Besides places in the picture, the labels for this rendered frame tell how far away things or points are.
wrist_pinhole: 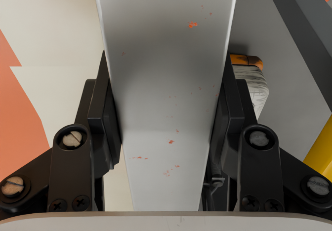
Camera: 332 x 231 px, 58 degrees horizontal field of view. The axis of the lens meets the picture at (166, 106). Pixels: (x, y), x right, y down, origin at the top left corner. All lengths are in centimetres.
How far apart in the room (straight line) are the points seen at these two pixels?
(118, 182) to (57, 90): 10
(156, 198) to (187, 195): 2
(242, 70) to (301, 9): 83
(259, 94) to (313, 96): 57
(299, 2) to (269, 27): 91
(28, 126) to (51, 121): 2
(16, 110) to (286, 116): 167
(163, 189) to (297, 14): 32
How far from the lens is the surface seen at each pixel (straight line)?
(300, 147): 206
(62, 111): 17
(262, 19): 132
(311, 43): 39
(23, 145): 21
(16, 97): 17
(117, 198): 25
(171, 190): 16
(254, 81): 120
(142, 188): 16
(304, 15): 41
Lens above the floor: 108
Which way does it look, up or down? 43 degrees down
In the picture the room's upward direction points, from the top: 179 degrees clockwise
